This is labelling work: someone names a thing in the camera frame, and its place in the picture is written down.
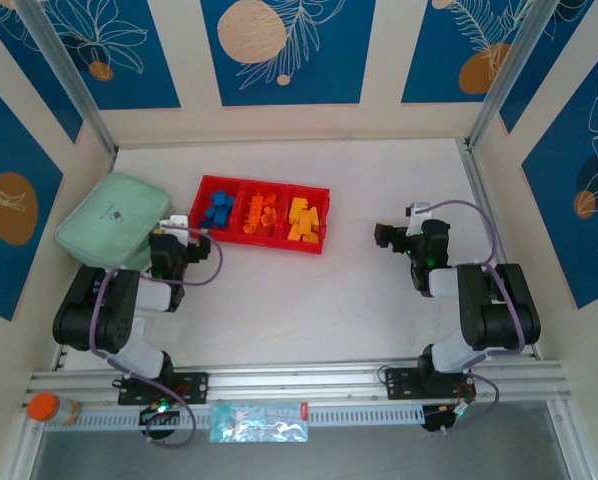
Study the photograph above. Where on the long orange spiked lego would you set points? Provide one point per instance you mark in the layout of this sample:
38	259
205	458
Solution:
252	221

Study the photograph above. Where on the orange lego plate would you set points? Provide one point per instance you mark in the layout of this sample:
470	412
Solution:
255	202

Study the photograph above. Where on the yellow sloped lego brick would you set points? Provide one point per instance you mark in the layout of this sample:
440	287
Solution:
315	213

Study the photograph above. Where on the yellow rounded long lego brick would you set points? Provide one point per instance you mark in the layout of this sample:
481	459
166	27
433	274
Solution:
312	235

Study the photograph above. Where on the small orange lego brick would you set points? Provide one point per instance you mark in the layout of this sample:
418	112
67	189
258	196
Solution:
272	200

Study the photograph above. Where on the yellow square lego brick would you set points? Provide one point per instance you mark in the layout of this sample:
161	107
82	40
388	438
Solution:
299	204

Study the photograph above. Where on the yellow curved slope lego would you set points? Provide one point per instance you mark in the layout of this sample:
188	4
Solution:
295	232

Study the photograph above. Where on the yellow wedge lego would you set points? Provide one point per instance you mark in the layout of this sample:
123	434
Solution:
294	217

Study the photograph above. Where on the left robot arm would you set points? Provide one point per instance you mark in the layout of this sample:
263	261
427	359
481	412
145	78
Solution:
124	325

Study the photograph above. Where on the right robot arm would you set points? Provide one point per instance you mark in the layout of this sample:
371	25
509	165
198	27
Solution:
494	320

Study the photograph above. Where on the red three-compartment tray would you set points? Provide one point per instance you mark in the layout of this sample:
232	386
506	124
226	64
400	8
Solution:
261	240

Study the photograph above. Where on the mint green zip pouch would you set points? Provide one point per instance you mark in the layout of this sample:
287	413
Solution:
109	215

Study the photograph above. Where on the black controller board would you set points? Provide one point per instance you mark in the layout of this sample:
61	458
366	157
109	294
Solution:
159	414
446	417

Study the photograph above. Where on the light blue wipes packet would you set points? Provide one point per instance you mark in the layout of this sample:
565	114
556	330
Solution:
259	422

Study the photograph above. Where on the bottle with orange cap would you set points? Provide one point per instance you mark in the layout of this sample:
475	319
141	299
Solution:
44	407

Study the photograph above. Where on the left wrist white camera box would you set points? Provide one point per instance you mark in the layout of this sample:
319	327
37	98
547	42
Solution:
175	221

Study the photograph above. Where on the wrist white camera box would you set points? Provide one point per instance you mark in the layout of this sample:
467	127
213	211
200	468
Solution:
419	209
175	221

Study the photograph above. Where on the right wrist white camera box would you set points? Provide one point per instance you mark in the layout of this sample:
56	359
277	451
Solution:
419	209

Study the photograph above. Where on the aluminium table edge rail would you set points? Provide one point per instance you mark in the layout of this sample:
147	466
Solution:
479	190

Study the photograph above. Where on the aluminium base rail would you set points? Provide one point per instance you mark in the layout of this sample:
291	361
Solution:
299	382

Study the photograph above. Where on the aluminium frame post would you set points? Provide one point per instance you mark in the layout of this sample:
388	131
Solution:
509	75
69	80

